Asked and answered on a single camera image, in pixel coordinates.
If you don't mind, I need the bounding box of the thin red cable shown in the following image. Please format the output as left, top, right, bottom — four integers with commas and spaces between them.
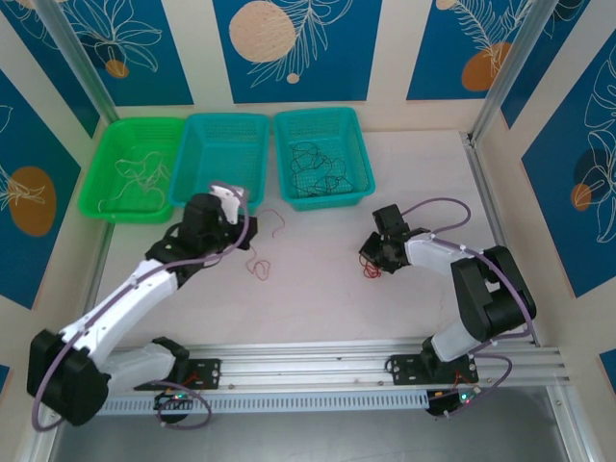
359, 255, 383, 281
244, 208, 287, 282

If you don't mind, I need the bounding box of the thin black cable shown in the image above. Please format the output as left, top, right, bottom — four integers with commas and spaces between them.
288, 140, 349, 199

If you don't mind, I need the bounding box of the thin white cable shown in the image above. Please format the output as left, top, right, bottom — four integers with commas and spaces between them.
97, 150, 172, 214

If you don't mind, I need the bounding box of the teal plastic basket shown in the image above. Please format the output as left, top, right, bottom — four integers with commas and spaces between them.
272, 106, 377, 214
168, 113, 271, 216

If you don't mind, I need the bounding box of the green plastic basket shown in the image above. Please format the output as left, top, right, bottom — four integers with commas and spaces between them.
78, 116, 189, 226

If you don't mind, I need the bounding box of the small circuit board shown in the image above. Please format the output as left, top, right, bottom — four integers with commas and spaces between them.
426, 388, 483, 418
153, 390, 204, 413

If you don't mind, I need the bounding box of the aluminium side rail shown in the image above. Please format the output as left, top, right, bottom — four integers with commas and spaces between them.
460, 131, 539, 347

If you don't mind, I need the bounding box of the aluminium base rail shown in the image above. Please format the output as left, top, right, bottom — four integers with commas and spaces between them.
111, 335, 565, 401

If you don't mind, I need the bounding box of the white slotted cable duct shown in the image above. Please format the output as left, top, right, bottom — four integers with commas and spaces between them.
97, 390, 430, 418

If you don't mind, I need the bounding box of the aluminium frame post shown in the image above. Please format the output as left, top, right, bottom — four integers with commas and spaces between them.
32, 0, 120, 127
472, 0, 551, 141

